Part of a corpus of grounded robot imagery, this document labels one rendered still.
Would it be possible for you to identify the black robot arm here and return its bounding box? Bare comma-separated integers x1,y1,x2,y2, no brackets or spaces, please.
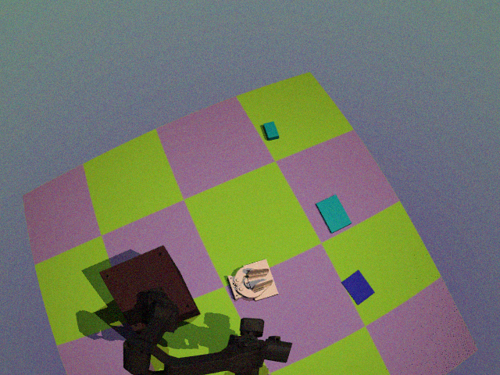
123,287,292,375

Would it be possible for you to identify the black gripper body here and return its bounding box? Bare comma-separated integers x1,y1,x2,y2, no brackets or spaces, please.
235,318,264,375

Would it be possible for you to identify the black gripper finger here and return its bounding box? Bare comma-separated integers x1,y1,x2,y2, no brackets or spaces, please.
240,331,263,338

